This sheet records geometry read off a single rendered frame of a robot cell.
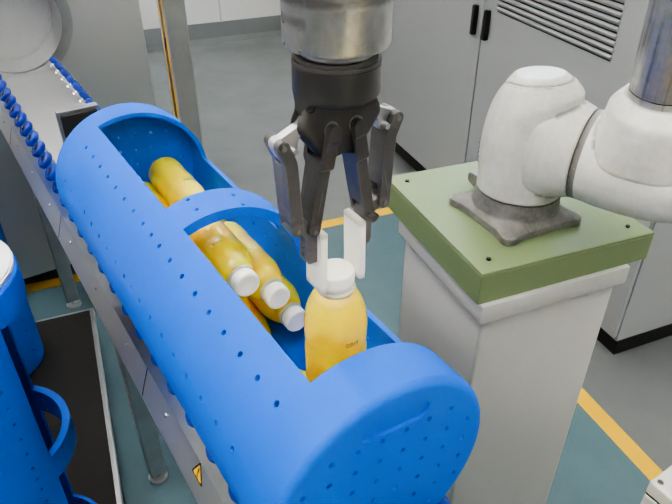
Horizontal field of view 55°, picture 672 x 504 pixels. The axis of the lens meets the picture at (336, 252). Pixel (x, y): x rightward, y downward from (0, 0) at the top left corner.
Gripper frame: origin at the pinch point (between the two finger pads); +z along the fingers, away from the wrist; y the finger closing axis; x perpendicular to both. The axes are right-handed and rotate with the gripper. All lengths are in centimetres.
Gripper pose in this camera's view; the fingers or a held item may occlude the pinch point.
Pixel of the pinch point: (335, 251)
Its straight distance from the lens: 64.9
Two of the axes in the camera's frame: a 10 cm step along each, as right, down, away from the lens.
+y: -8.4, 3.1, -4.5
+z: 0.0, 8.2, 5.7
